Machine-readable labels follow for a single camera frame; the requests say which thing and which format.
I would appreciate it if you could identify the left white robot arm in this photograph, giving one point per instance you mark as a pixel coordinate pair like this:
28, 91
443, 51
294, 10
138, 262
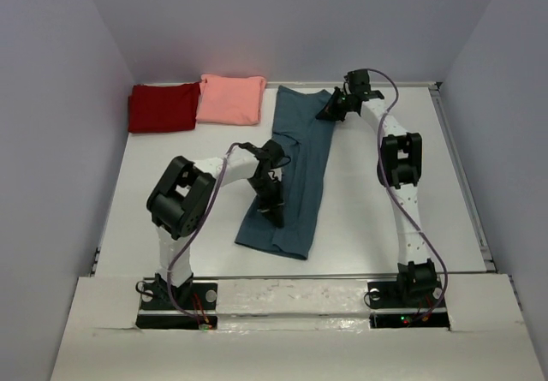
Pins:
184, 196

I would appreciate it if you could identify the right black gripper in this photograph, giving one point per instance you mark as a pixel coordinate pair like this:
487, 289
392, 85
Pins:
341, 104

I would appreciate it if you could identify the pink t-shirt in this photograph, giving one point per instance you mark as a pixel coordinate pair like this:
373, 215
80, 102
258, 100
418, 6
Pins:
230, 101

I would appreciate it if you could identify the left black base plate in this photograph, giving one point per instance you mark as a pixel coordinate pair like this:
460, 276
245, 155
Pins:
195, 309

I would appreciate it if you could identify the folded red t-shirt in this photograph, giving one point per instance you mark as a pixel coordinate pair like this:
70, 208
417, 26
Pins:
163, 109

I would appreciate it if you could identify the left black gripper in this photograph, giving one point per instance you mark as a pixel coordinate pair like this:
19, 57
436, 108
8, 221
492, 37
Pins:
269, 201

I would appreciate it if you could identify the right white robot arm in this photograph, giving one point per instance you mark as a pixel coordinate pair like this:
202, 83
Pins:
399, 170

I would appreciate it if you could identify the blue t-shirt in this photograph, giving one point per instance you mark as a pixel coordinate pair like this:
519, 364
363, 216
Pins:
306, 140

